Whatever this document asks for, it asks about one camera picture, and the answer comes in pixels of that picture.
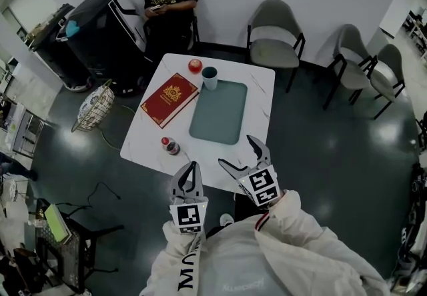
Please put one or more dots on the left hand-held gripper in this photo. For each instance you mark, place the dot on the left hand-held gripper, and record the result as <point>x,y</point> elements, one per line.
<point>188,216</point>

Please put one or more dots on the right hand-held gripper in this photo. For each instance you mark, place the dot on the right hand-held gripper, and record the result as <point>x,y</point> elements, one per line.
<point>262,188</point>

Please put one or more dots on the grey-green tray mat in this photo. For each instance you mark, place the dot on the grey-green tray mat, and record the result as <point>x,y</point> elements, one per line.
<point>218,114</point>

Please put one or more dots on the teal cup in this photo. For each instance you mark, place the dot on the teal cup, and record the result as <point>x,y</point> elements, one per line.
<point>209,80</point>

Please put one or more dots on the person's left forearm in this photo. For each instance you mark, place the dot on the person's left forearm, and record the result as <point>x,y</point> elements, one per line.
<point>177,244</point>

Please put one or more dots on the person's right forearm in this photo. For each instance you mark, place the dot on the person's right forearm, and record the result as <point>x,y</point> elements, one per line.
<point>290,218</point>

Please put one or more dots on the person's black trousers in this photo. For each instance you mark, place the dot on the person's black trousers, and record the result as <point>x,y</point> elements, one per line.
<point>247,204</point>

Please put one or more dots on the cola bottle with red cap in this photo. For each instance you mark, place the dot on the cola bottle with red cap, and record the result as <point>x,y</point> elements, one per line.
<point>171,147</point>

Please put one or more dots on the person's left white shoe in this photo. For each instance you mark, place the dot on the person's left white shoe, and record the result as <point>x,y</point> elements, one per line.
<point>227,219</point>

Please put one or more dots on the white marble table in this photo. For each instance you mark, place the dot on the white marble table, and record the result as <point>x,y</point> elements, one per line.
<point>260,94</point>

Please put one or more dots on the person's white jacket torso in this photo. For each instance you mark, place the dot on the person's white jacket torso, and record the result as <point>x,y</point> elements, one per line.
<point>233,254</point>

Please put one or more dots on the red book with gold print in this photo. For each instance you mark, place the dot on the red book with gold print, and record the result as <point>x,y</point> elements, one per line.
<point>168,99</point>

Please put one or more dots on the red apple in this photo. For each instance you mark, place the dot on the red apple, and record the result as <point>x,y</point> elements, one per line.
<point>195,65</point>

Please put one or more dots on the grey chair with black legs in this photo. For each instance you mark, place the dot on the grey chair with black legs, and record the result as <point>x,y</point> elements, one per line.
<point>275,51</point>
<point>353,68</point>
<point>385,84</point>

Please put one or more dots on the black perforated stool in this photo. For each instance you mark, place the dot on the black perforated stool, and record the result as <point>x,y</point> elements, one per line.
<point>83,248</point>

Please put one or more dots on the green notebook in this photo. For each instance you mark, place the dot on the green notebook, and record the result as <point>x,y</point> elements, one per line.
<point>56,223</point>

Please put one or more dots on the metal rack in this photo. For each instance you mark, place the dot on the metal rack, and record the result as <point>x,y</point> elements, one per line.
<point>28,134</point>

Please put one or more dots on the black equipment pile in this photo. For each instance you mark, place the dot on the black equipment pile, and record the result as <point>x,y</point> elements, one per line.
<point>415,221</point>

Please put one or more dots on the blue cloth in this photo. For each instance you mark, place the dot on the blue cloth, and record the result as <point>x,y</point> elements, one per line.
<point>72,28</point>

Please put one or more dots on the office desks with monitors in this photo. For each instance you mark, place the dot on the office desks with monitors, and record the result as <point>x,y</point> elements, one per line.
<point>415,28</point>

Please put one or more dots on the black wheeled cabinet white frame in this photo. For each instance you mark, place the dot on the black wheeled cabinet white frame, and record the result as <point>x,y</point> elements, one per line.
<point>100,41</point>

